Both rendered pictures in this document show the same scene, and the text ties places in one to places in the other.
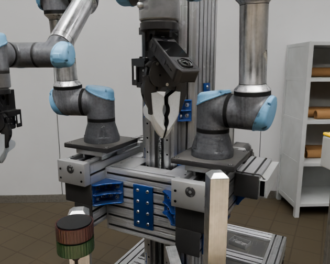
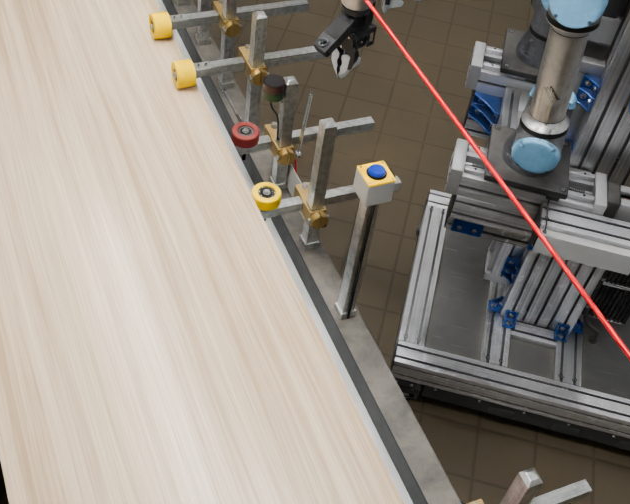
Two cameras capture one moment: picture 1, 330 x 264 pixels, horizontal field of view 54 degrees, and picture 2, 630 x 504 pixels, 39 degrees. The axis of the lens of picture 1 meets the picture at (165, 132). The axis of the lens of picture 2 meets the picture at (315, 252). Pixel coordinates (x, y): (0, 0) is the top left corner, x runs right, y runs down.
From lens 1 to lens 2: 2.11 m
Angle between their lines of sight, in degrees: 67
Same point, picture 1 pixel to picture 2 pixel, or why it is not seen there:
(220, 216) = (319, 147)
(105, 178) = (499, 97)
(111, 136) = (532, 58)
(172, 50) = (334, 28)
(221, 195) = (321, 134)
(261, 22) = (550, 53)
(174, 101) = (345, 60)
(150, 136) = not seen: hidden behind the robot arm
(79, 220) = (275, 82)
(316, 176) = not seen: outside the picture
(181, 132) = (583, 116)
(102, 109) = (539, 21)
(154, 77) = not seen: hidden behind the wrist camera
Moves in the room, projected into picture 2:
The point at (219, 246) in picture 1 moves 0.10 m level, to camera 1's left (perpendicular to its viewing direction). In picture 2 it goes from (316, 164) to (307, 138)
